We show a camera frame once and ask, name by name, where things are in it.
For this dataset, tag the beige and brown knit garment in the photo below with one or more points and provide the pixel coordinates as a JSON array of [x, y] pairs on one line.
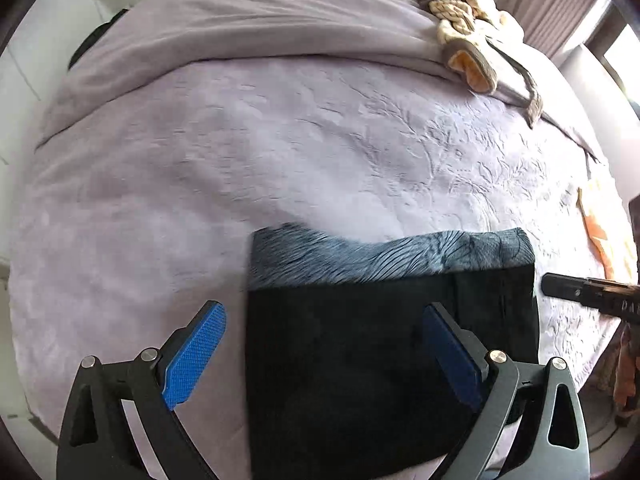
[[460, 15]]

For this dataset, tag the orange fleece garment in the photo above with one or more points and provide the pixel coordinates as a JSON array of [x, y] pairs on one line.
[[595, 230]]

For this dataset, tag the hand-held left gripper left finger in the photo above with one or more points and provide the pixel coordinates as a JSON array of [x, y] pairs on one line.
[[195, 355]]

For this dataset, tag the black pants with blue lining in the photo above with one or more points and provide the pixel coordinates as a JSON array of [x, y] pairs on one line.
[[350, 360]]

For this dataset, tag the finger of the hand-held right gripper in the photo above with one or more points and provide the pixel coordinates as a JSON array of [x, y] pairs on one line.
[[565, 285]]

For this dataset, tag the grey-lavender folded blanket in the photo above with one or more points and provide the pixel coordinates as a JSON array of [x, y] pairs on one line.
[[250, 25]]

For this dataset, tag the grey curtain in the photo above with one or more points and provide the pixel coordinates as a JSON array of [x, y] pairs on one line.
[[555, 5]]

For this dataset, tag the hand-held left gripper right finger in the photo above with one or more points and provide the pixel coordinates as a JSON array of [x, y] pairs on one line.
[[450, 355]]

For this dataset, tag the window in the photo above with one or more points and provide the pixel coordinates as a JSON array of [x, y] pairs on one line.
[[625, 65]]

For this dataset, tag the lavender embossed bedspread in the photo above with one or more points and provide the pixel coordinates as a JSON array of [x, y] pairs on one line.
[[200, 185]]

